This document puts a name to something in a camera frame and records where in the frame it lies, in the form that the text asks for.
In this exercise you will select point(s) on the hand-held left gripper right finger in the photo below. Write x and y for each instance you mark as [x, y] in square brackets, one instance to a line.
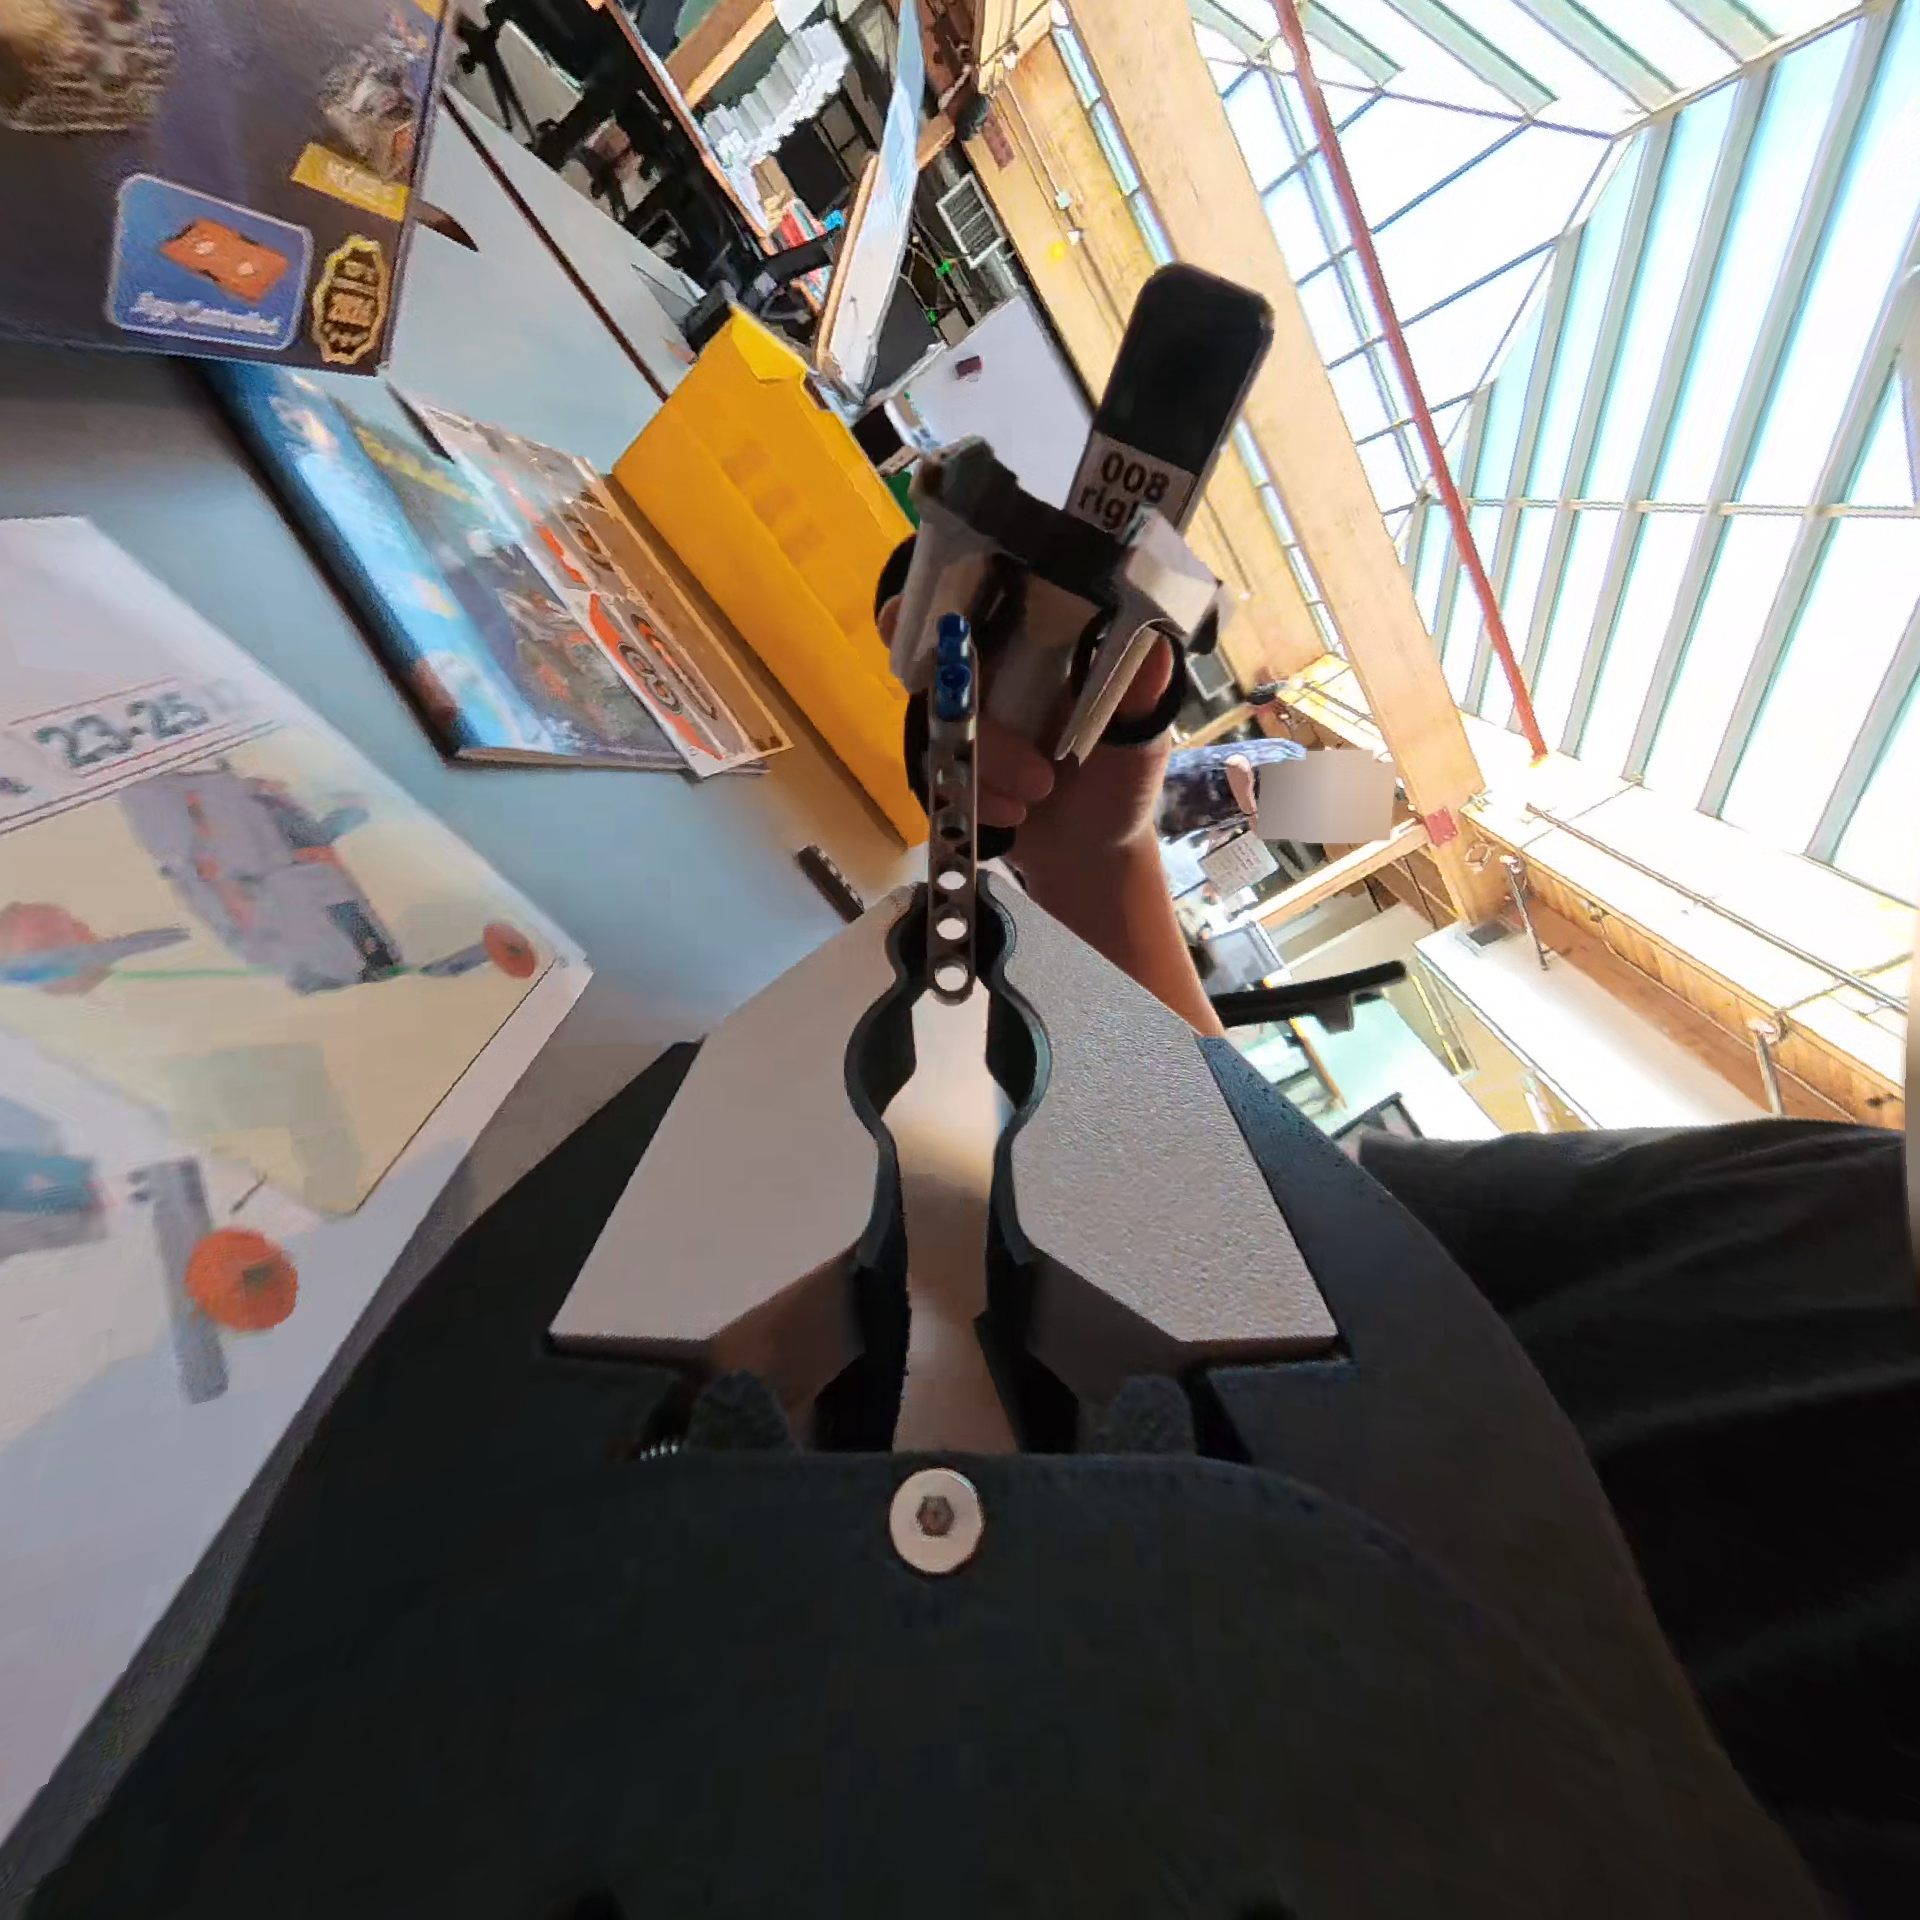
[1153, 1188]

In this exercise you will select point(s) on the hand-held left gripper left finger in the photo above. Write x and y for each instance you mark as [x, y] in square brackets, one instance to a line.
[719, 1188]

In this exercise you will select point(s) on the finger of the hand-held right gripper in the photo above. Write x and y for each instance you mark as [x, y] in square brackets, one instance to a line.
[957, 539]
[1176, 585]

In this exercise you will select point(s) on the grey beam with blue pins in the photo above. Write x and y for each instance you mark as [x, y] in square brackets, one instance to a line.
[951, 839]

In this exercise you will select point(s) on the grey desk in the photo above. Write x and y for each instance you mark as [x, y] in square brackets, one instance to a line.
[645, 856]

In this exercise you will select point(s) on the person's right hand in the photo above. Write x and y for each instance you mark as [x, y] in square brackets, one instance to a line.
[1079, 811]

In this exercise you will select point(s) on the whiteboard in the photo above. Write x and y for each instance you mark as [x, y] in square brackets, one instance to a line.
[1002, 377]

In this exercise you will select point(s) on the yellow storage bin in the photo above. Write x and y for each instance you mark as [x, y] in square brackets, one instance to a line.
[747, 494]

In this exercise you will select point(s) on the red pipe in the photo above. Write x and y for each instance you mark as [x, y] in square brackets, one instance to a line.
[1403, 362]

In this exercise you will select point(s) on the small dark plastic piece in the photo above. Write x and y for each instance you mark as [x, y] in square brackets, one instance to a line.
[831, 884]

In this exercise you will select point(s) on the leaning white board panel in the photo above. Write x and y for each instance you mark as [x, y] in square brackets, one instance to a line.
[887, 227]

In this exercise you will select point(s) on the orange sticker sheet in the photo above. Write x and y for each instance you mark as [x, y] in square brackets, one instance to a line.
[659, 675]

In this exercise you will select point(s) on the stack of white boxes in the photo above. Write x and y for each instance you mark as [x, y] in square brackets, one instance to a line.
[782, 88]

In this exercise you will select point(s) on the adjacent grey table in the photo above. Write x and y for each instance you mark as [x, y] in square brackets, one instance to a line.
[510, 284]

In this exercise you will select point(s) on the open instruction booklet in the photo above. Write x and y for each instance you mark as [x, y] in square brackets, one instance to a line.
[225, 932]

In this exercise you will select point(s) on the person's black shirt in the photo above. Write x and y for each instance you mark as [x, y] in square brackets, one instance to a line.
[1725, 1350]

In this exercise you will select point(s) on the large toy robot kit box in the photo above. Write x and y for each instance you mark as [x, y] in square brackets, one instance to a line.
[179, 120]

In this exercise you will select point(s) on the wall air vent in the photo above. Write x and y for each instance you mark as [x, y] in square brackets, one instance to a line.
[969, 217]

